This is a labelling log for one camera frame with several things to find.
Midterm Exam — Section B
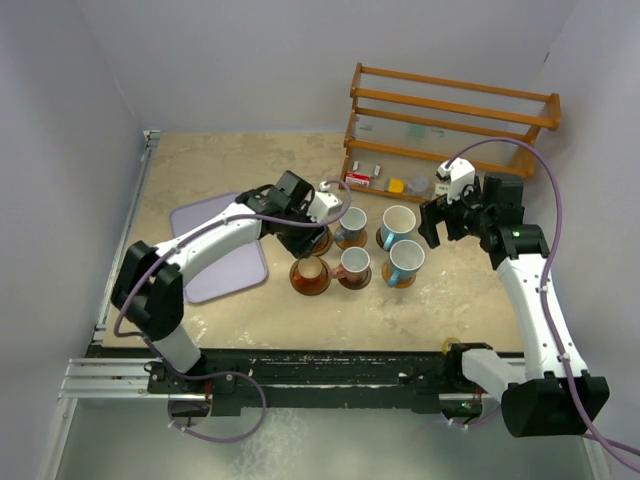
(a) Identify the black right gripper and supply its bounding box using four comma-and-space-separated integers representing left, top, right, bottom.
419, 176, 493, 248

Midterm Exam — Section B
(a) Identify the large brown ringed coaster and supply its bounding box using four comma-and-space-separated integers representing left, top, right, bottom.
312, 228, 333, 257

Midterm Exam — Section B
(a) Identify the light blue mug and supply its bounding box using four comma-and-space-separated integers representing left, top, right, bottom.
380, 205, 416, 247

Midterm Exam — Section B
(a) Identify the large brown grooved coaster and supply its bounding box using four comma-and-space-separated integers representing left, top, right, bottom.
289, 257, 331, 296

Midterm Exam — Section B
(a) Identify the orange brown cup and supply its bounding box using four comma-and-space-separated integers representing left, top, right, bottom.
292, 256, 324, 286

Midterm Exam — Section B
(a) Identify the large blue mug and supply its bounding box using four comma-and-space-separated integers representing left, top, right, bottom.
388, 240, 425, 282

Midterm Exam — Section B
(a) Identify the teal blue cup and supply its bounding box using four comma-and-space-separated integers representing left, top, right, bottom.
333, 207, 368, 242

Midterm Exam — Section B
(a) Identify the dark wood coaster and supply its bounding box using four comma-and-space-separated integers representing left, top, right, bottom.
375, 228, 392, 252

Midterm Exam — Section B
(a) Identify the red handled white cup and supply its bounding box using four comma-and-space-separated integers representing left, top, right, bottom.
331, 247, 370, 283

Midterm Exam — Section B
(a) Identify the dark walnut coaster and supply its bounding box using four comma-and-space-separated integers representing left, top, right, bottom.
338, 269, 372, 290

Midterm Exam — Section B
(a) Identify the light orange wood coaster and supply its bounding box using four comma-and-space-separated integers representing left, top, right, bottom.
381, 260, 417, 289

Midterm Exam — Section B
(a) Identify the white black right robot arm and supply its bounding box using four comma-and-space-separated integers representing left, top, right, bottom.
418, 168, 609, 437

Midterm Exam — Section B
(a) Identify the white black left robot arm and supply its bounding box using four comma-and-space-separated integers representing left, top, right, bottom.
111, 171, 343, 392

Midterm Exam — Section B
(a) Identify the green white box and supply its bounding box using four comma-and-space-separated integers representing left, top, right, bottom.
434, 183, 449, 197

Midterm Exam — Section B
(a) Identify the clear plastic jar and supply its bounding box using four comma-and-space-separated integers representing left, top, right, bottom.
405, 175, 429, 197

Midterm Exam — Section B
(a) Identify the yellow small container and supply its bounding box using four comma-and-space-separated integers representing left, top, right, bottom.
388, 178, 404, 194

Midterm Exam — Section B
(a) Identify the lavender plastic tray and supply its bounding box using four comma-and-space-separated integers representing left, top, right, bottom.
169, 192, 268, 304

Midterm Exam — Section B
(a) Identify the red white box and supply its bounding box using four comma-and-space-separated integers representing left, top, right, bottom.
344, 171, 371, 188

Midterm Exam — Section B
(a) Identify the wooden shelf rack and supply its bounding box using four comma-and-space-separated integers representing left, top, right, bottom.
340, 64, 562, 202

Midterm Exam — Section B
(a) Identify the yellow tape roll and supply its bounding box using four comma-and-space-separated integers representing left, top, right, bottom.
441, 337, 460, 355

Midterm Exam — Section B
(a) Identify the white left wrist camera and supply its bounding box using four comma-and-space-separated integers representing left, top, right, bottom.
307, 181, 343, 223

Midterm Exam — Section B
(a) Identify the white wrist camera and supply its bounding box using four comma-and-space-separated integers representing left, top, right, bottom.
307, 181, 343, 223
436, 157, 476, 204

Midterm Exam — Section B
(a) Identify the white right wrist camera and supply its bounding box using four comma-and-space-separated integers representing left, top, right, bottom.
436, 157, 476, 204

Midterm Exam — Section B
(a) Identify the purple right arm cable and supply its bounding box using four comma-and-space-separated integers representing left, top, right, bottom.
443, 137, 640, 459

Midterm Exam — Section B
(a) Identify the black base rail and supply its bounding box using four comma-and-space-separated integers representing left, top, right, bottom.
144, 349, 489, 417

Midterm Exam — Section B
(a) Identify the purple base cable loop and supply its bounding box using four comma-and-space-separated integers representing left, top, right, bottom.
167, 369, 270, 443

